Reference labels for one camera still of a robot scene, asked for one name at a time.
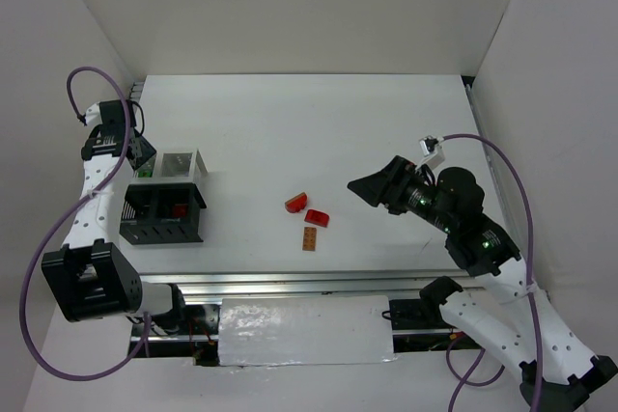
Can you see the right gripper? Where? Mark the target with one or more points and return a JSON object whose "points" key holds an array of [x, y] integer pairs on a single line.
{"points": [[395, 183]]}

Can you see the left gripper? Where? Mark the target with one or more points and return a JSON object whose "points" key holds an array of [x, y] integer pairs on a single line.
{"points": [[142, 151]]}

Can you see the green square lego brick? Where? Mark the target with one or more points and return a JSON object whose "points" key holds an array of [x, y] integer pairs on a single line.
{"points": [[145, 173]]}

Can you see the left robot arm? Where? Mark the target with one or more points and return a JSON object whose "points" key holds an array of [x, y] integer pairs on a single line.
{"points": [[89, 276]]}

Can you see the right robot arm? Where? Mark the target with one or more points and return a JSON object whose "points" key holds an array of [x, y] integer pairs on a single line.
{"points": [[555, 370]]}

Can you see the orange flat lego plate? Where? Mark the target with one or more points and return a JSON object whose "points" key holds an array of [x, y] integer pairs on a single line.
{"points": [[309, 239]]}

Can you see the red curved lego brick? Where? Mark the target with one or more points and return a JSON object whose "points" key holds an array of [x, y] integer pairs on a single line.
{"points": [[297, 203]]}

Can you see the white slatted container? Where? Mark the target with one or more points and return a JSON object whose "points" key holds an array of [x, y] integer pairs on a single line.
{"points": [[174, 166]]}

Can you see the black slatted container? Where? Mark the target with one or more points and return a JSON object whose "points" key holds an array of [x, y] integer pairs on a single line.
{"points": [[146, 217]]}

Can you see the silver tape sheet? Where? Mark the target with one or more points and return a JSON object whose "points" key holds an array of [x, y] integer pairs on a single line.
{"points": [[323, 330]]}

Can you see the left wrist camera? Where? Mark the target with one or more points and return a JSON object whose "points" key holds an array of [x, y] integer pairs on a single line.
{"points": [[92, 116]]}

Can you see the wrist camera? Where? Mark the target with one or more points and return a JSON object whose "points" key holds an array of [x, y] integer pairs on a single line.
{"points": [[92, 116], [432, 152]]}

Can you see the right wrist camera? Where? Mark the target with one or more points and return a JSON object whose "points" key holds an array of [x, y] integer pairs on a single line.
{"points": [[432, 152]]}

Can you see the aluminium frame rail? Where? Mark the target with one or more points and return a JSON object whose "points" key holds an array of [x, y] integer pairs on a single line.
{"points": [[203, 287]]}

